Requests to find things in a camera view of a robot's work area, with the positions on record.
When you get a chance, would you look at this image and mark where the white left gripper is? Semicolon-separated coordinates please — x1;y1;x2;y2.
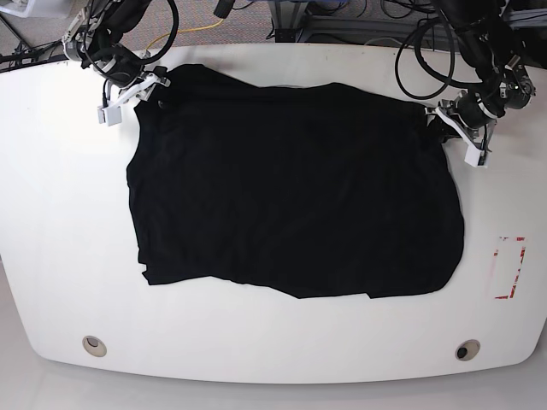
425;98;496;156

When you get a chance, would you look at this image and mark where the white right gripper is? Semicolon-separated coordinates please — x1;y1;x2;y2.
102;66;171;109

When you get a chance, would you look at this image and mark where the black T-shirt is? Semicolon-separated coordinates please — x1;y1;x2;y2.
126;65;465;299

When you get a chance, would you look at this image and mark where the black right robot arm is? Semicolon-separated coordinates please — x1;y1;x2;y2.
62;0;179;109

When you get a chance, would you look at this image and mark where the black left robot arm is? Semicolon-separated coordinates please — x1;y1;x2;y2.
394;1;536;167

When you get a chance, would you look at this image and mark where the red tape marking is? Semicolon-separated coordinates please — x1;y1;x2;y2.
489;237;526;300

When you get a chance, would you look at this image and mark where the right table grommet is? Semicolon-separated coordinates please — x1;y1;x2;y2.
455;339;480;361

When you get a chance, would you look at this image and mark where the table grommet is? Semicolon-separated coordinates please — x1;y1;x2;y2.
82;336;107;357
455;339;480;361

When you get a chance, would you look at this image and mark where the left table grommet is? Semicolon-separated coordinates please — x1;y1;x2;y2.
82;336;107;357

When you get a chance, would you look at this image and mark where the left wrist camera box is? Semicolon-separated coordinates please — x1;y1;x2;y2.
464;146;488;167

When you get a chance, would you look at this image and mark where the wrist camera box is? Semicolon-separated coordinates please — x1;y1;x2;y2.
464;146;488;167
97;106;122;126

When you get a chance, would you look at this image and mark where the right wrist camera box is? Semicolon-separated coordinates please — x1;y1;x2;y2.
97;106;122;126

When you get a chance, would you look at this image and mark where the yellow cable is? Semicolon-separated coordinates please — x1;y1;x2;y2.
144;15;226;52

